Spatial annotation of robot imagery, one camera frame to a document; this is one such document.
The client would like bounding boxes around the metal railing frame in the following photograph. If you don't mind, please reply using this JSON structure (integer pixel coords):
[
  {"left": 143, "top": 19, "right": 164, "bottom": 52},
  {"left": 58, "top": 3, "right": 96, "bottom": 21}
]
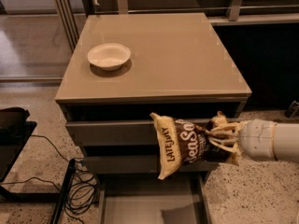
[{"left": 54, "top": 0, "right": 299, "bottom": 48}]

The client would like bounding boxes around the brown chip bag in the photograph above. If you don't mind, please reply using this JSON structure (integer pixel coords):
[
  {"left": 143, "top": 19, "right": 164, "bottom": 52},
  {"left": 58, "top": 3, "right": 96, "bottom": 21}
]
[{"left": 150, "top": 111, "right": 239, "bottom": 180}]

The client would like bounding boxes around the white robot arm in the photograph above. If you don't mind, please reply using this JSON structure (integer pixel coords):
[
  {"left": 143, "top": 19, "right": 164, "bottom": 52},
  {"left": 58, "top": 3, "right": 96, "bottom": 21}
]
[{"left": 208, "top": 119, "right": 299, "bottom": 163}]

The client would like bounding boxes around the grey top drawer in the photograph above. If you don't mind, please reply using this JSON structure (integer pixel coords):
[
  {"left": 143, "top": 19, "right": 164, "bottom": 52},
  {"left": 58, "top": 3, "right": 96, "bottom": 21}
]
[{"left": 66, "top": 120, "right": 158, "bottom": 147}]

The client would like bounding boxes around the white paper bowl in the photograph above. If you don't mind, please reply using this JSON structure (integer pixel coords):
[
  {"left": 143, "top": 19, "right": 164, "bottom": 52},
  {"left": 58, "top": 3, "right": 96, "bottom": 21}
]
[{"left": 87, "top": 43, "right": 131, "bottom": 71}]

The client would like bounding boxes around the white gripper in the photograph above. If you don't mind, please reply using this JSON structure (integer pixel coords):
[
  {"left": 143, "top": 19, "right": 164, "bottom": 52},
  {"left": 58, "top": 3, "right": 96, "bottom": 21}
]
[{"left": 208, "top": 119, "right": 277, "bottom": 161}]

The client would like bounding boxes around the black side table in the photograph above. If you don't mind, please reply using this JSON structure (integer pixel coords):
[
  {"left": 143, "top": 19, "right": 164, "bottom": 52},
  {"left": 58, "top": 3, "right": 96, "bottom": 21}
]
[{"left": 0, "top": 121, "right": 75, "bottom": 224}]

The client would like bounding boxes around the dark object on floor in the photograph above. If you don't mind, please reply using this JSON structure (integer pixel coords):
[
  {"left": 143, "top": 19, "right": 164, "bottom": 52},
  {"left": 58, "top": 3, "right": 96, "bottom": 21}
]
[{"left": 284, "top": 101, "right": 299, "bottom": 118}]

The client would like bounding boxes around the grey drawer cabinet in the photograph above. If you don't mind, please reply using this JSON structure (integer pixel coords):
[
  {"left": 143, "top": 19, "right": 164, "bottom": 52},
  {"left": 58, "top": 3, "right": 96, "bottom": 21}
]
[{"left": 56, "top": 13, "right": 251, "bottom": 173}]

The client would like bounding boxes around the grey middle drawer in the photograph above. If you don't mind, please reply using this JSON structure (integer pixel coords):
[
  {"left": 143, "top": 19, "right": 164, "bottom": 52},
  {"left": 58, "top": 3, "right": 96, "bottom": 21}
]
[{"left": 81, "top": 153, "right": 222, "bottom": 175}]

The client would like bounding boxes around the grey bottom drawer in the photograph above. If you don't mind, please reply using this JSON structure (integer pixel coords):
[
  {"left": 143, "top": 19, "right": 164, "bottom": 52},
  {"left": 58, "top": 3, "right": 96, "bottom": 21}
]
[{"left": 97, "top": 174, "right": 212, "bottom": 224}]

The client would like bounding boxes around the dark bag on table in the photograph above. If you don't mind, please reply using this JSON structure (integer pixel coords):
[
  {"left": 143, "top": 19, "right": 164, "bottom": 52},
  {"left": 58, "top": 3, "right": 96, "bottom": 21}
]
[{"left": 0, "top": 107, "right": 30, "bottom": 142}]

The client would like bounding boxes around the grey drawer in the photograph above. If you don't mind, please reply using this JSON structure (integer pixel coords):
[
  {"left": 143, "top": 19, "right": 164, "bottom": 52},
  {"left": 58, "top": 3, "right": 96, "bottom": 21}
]
[
  {"left": 97, "top": 174, "right": 212, "bottom": 224},
  {"left": 66, "top": 120, "right": 158, "bottom": 147},
  {"left": 81, "top": 153, "right": 222, "bottom": 175}
]

